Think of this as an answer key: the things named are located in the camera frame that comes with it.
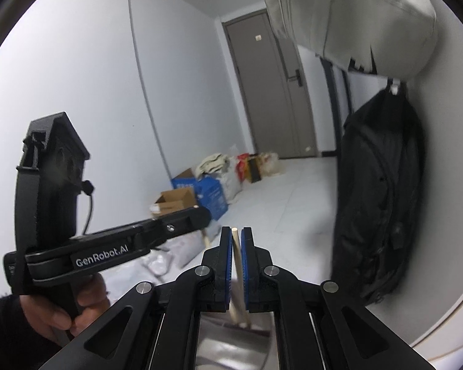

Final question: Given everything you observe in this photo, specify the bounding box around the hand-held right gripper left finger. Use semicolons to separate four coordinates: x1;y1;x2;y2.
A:
39;227;232;370

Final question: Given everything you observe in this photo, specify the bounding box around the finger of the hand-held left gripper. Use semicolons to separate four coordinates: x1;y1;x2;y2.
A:
133;206;212;253

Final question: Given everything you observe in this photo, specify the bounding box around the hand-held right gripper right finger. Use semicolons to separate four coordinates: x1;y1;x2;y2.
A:
241;227;436;370

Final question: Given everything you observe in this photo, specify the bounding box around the wooden chopstick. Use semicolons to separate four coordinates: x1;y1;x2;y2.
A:
231;228;252;326

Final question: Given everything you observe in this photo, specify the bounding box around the person's left forearm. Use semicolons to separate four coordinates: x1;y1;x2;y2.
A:
0;293;68;370

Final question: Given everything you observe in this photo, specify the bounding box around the person's left hand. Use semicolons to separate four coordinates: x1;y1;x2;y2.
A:
21;273;112;349

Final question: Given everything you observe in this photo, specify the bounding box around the brown cardboard box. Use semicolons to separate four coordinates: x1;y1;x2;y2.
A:
150;189;199;217

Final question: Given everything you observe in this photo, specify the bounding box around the grey plastic wrapping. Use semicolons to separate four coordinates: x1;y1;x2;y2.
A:
139;234;219;278

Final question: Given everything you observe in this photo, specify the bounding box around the blue cardboard box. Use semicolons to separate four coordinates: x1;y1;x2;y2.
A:
172;167;230;221

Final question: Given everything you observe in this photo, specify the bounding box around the white woven sack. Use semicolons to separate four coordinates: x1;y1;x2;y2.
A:
216;170;243;201

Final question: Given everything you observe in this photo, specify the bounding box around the red bag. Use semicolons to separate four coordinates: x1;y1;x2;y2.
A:
237;153;255;182

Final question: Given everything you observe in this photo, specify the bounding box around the black and yellow bag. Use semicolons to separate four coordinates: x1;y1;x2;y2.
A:
249;158;263;183

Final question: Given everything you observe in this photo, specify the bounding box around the white plastic bag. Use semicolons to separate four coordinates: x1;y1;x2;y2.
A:
255;152;279;178

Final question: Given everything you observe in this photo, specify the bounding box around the black hanging jacket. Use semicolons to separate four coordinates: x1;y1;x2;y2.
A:
330;85;425;307

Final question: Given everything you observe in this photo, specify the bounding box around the grey-brown door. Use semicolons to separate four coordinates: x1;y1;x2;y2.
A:
222;8;319;159

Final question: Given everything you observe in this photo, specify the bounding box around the white hanging jacket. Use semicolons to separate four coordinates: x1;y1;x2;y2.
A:
257;0;438;81

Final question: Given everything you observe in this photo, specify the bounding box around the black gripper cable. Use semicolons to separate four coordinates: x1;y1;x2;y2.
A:
77;179;96;236

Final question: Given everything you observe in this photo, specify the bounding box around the white wall conduit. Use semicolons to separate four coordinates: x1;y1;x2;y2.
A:
127;0;171;201

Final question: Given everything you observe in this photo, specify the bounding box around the black metal frame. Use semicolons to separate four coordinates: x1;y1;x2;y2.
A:
319;56;352;155

